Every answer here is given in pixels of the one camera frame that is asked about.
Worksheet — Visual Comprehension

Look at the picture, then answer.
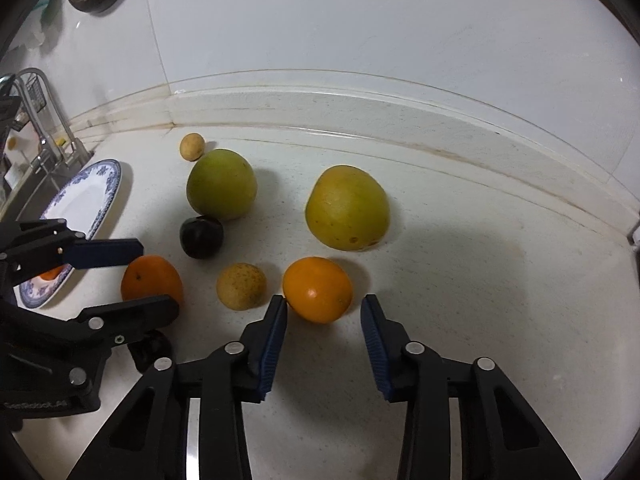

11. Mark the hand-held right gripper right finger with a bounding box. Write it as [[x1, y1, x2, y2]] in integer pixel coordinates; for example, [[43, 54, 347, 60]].
[[360, 294, 583, 480]]

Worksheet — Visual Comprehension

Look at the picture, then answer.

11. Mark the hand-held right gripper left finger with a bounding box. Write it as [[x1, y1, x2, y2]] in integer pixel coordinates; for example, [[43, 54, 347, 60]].
[[67, 294, 288, 480]]

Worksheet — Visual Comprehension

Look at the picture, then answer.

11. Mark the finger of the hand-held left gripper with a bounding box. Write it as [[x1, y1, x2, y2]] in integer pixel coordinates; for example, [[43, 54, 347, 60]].
[[0, 218, 145, 281], [30, 295, 181, 403]]

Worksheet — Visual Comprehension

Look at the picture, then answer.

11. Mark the dark purple plum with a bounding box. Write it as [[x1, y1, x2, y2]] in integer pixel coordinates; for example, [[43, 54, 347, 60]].
[[180, 215, 226, 260], [129, 329, 176, 373]]

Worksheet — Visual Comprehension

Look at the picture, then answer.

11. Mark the blue patterned white plate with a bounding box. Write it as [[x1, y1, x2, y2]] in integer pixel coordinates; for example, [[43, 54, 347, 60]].
[[19, 159, 123, 310]]

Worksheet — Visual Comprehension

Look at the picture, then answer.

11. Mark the spotted yellow pear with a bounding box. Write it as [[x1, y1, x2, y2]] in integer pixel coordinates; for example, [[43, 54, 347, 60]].
[[216, 263, 267, 310]]

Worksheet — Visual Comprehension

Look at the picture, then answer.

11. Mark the green pomelo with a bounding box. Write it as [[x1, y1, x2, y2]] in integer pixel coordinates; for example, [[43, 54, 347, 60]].
[[186, 149, 258, 222]]

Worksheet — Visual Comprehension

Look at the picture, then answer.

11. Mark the small plain yellow pear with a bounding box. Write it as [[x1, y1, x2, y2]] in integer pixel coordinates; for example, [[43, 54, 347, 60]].
[[180, 133, 206, 162]]

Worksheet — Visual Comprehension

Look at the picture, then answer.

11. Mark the yellow pomelo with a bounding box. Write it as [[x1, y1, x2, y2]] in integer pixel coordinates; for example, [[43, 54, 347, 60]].
[[305, 165, 391, 252]]

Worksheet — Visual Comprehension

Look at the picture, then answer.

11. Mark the stainless steel sink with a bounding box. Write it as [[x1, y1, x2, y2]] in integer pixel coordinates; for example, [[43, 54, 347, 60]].
[[0, 160, 96, 226]]

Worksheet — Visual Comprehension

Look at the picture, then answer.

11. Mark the thick chrome faucet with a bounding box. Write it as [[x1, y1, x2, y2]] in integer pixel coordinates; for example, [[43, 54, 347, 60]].
[[30, 130, 56, 171]]

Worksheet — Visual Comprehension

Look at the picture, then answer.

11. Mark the thin gooseneck chrome faucet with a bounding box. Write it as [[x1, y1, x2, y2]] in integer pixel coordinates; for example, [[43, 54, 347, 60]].
[[14, 67, 90, 167]]

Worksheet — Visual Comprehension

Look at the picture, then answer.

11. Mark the black wire basket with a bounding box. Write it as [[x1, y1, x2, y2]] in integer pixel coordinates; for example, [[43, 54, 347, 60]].
[[25, 74, 48, 111]]

